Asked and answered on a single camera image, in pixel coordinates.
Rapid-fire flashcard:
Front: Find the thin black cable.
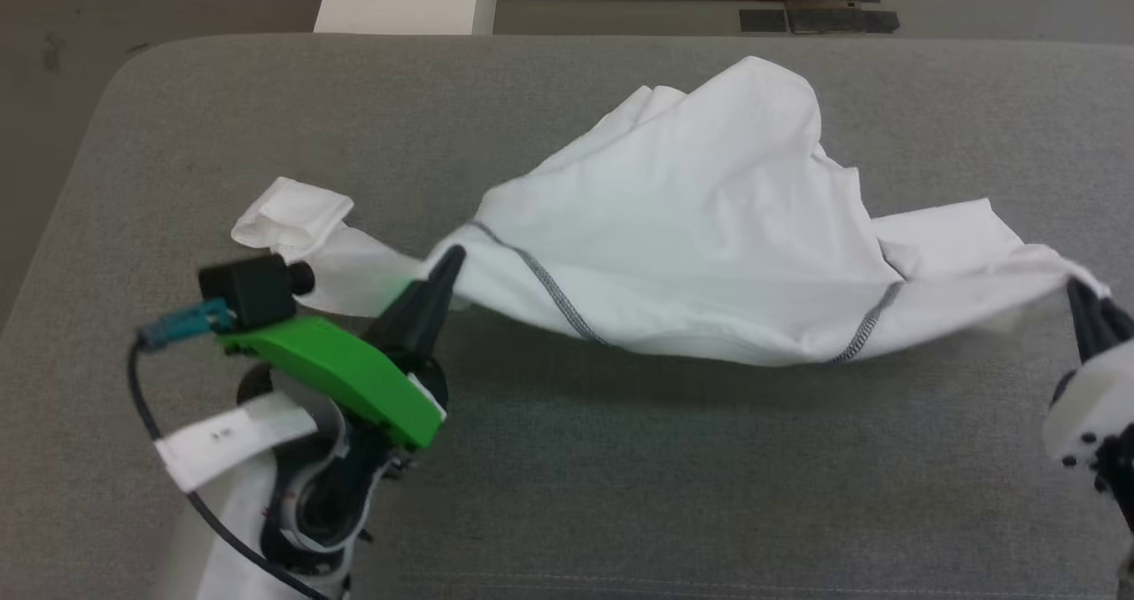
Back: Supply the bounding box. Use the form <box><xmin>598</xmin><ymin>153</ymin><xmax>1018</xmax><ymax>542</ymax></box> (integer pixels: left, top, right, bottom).
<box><xmin>127</xmin><ymin>339</ymin><xmax>330</xmax><ymax>600</ymax></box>

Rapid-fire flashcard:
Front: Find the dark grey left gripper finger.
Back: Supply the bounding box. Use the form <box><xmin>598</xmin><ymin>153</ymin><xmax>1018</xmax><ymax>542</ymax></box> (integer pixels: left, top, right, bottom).
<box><xmin>368</xmin><ymin>245</ymin><xmax>456</xmax><ymax>355</ymax></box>
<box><xmin>401</xmin><ymin>248</ymin><xmax>467</xmax><ymax>363</ymax></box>

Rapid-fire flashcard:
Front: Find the white garment with grey stitching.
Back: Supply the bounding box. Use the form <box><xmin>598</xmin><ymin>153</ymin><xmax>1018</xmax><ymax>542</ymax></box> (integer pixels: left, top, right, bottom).
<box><xmin>230</xmin><ymin>55</ymin><xmax>1108</xmax><ymax>369</ymax></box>

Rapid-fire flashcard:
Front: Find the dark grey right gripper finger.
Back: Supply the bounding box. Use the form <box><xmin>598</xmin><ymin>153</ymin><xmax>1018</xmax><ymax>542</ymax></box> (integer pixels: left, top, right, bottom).
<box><xmin>1097</xmin><ymin>297</ymin><xmax>1134</xmax><ymax>355</ymax></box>
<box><xmin>1065</xmin><ymin>277</ymin><xmax>1108</xmax><ymax>369</ymax></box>

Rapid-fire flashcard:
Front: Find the white paper label tag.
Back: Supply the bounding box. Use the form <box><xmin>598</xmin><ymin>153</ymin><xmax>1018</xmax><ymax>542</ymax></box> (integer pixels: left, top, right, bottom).
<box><xmin>155</xmin><ymin>394</ymin><xmax>319</xmax><ymax>493</ymax></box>

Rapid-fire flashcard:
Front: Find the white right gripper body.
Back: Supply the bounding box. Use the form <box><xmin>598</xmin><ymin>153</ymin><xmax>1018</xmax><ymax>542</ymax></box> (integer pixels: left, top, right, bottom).
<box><xmin>1043</xmin><ymin>339</ymin><xmax>1134</xmax><ymax>465</ymax></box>

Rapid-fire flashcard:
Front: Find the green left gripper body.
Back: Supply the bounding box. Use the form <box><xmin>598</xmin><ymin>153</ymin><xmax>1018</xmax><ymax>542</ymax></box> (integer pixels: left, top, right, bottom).
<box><xmin>217</xmin><ymin>316</ymin><xmax>449</xmax><ymax>449</ymax></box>

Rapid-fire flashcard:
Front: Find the teal cable connector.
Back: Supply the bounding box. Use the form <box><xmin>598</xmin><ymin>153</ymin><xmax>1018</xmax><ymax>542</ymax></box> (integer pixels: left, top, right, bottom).
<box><xmin>137</xmin><ymin>297</ymin><xmax>237</xmax><ymax>354</ymax></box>

